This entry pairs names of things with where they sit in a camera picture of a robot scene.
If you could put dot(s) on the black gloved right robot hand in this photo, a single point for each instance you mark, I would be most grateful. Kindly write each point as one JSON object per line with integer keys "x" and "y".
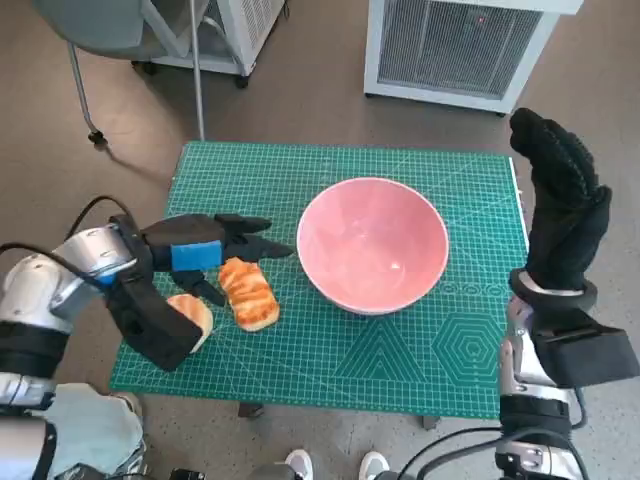
{"x": 560, "y": 220}

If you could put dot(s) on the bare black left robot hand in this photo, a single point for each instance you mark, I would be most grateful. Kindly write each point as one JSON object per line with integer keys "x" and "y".
{"x": 195, "y": 240}

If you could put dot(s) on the round pale toy bread bun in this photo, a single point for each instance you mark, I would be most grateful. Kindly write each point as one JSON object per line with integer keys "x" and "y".
{"x": 197, "y": 312}

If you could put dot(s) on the orange striped toy bread loaf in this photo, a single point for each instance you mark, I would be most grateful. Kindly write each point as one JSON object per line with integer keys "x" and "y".
{"x": 250, "y": 295}

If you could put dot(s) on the pink bowl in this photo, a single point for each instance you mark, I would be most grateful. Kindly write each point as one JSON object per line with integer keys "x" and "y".
{"x": 372, "y": 240}

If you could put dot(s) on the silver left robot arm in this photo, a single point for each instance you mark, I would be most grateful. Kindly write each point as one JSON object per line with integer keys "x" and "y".
{"x": 85, "y": 250}

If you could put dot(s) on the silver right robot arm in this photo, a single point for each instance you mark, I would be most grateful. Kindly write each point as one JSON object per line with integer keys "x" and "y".
{"x": 525, "y": 360}

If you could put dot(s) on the green cutting mat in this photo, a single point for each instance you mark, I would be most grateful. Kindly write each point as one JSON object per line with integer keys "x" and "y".
{"x": 300, "y": 360}

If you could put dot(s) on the thin metal pole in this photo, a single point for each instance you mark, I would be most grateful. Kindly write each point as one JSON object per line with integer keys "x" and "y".
{"x": 197, "y": 60}

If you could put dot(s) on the white cabinet with mesh front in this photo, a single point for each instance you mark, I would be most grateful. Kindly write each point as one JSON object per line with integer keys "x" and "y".
{"x": 450, "y": 50}

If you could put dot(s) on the white wheeled cabinet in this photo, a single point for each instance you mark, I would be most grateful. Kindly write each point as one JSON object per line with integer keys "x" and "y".
{"x": 250, "y": 25}

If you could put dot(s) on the grey chair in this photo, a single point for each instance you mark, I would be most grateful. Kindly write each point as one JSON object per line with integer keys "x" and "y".
{"x": 100, "y": 25}

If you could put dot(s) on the white shoe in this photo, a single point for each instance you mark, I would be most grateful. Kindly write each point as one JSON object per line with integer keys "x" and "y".
{"x": 374, "y": 465}
{"x": 299, "y": 465}

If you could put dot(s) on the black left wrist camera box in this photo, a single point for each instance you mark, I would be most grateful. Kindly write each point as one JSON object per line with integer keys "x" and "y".
{"x": 150, "y": 325}

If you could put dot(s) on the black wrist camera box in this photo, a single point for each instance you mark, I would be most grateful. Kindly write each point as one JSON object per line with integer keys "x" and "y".
{"x": 150, "y": 325}
{"x": 585, "y": 350}

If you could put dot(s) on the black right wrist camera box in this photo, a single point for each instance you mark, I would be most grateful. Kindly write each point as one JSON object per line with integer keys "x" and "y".
{"x": 585, "y": 350}

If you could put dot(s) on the dark table bracket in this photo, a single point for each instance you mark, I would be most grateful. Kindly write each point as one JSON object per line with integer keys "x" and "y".
{"x": 428, "y": 423}
{"x": 250, "y": 411}

